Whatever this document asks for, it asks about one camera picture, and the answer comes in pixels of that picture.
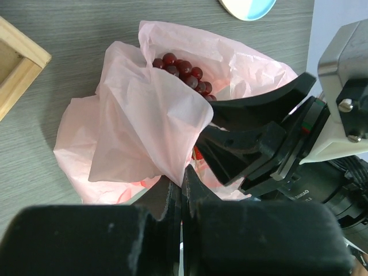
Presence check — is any wooden clothes rack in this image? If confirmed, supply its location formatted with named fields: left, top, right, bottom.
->
left=1, top=17, right=52, bottom=119

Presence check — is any pink plastic bag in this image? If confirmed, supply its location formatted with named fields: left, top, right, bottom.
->
left=53, top=21, right=296, bottom=204

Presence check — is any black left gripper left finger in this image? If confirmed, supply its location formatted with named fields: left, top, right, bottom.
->
left=1, top=177, right=181, bottom=275

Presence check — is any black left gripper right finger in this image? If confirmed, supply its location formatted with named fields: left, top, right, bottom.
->
left=182, top=166, right=354, bottom=275

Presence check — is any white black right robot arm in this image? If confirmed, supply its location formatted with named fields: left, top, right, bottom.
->
left=196, top=20, right=367, bottom=267

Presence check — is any light blue round plate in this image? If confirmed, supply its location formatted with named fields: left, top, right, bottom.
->
left=219, top=0, right=276, bottom=21

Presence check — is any dark red grape bunch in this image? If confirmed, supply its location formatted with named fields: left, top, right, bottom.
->
left=152, top=52, right=217, bottom=101

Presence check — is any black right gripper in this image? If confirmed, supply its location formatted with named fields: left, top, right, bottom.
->
left=195, top=72, right=326, bottom=197

